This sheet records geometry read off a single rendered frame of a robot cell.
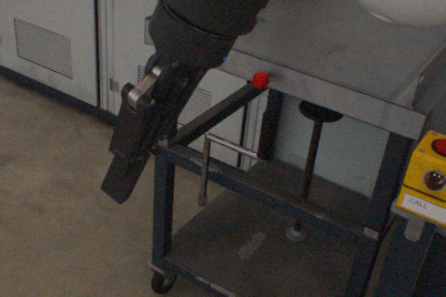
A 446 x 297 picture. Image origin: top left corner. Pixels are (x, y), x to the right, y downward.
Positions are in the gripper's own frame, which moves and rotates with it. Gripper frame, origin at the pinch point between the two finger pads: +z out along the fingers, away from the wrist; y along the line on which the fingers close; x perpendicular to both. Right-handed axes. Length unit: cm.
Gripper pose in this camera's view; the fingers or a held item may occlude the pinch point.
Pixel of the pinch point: (124, 171)
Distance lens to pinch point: 62.8
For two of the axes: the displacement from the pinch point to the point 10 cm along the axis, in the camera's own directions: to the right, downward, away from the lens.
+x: 7.9, 5.9, -1.4
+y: -4.4, 3.9, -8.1
